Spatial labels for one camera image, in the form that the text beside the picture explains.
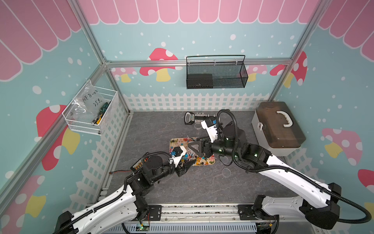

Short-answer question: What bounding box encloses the clear plastic candy jar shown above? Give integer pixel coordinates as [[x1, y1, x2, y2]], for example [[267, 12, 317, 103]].
[[194, 123, 202, 136]]

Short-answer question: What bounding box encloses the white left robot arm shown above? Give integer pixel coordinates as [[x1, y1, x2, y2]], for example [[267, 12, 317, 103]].
[[55, 146, 196, 234]]

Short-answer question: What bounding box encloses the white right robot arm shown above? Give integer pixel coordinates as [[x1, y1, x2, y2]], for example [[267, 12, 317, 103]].
[[185, 109, 372, 230]]

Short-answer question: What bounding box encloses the floral rectangular tray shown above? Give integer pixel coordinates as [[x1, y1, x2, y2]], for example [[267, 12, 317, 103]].
[[169, 137, 215, 166]]

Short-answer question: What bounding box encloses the small black connector board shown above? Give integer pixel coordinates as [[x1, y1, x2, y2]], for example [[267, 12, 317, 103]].
[[131, 156, 149, 171]]

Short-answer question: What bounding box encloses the black box in mesh basket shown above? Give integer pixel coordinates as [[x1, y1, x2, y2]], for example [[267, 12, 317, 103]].
[[186, 74, 213, 89]]

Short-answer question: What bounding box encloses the brown lidded white storage box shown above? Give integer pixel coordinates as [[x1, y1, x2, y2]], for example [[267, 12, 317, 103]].
[[252, 102, 306, 157]]

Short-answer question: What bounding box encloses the green tool in white basket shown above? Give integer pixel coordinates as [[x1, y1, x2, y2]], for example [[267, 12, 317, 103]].
[[91, 102, 110, 125]]

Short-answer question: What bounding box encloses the clear plastic zip bag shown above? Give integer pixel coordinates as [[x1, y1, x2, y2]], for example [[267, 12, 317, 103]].
[[71, 81, 107, 119]]

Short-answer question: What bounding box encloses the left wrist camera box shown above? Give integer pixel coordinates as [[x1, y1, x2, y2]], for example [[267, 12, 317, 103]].
[[170, 146, 187, 168]]

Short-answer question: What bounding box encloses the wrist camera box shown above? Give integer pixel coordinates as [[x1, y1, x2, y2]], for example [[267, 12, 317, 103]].
[[201, 117, 218, 143], [170, 146, 187, 168]]

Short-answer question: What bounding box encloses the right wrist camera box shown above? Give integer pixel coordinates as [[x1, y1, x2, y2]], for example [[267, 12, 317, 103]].
[[201, 117, 218, 143]]

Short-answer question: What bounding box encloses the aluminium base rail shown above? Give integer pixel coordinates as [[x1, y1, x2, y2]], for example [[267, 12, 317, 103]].
[[114, 203, 299, 234]]

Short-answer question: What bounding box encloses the black wire mesh basket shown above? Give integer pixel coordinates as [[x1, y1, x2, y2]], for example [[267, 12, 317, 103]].
[[186, 55, 248, 89]]

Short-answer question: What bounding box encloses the white wire wall basket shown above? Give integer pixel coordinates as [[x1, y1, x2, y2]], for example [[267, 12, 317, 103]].
[[62, 81, 119, 136]]

